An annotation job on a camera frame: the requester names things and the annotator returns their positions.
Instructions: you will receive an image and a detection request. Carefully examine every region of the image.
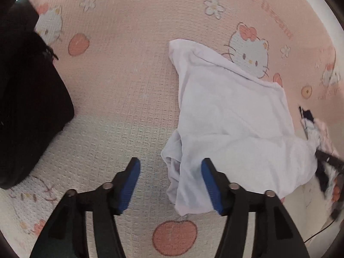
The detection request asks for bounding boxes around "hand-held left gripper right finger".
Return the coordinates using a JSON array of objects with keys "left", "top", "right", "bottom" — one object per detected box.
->
[{"left": 201, "top": 157, "right": 309, "bottom": 258}]

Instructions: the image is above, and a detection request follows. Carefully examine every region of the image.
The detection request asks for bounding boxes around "pink printed garment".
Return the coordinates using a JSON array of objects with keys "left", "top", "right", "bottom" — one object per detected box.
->
[{"left": 314, "top": 118, "right": 339, "bottom": 158}]

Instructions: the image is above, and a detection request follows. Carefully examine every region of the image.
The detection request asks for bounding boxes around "black cable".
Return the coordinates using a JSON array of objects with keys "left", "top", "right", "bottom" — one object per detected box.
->
[{"left": 304, "top": 217, "right": 337, "bottom": 244}]

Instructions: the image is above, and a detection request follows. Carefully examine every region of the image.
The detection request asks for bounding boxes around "black garment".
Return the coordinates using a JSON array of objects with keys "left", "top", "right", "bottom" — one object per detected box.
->
[{"left": 0, "top": 0, "right": 75, "bottom": 190}]

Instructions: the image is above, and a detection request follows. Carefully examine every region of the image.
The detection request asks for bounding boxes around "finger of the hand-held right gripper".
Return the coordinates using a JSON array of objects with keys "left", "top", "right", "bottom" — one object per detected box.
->
[{"left": 315, "top": 149, "right": 344, "bottom": 172}]

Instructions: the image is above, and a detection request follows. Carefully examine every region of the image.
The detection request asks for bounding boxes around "white shirt with navy trim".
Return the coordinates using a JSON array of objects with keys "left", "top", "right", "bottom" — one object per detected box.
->
[{"left": 161, "top": 39, "right": 320, "bottom": 217}]

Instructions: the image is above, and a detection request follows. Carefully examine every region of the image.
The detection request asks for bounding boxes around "person's right hand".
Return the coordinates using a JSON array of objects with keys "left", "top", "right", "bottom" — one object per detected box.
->
[{"left": 332, "top": 185, "right": 342, "bottom": 204}]

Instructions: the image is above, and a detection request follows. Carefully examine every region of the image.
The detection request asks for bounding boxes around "pile of small patterned clothes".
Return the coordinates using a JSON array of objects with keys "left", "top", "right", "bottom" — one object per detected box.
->
[{"left": 298, "top": 106, "right": 331, "bottom": 194}]

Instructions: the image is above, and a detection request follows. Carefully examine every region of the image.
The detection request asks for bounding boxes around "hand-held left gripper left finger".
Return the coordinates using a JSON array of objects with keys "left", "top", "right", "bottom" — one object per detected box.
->
[{"left": 29, "top": 157, "right": 141, "bottom": 258}]

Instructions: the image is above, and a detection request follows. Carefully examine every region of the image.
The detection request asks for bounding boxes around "pink cat-print blanket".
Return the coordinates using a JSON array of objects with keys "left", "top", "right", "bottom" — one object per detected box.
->
[{"left": 0, "top": 0, "right": 344, "bottom": 258}]

